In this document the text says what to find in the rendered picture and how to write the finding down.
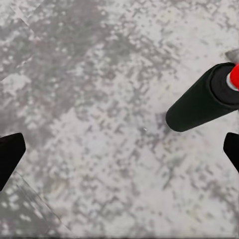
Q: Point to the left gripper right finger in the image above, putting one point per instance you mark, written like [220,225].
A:
[231,148]

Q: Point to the pesticide atomizer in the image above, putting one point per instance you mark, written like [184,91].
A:
[215,94]

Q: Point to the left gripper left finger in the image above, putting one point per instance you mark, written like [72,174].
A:
[12,148]

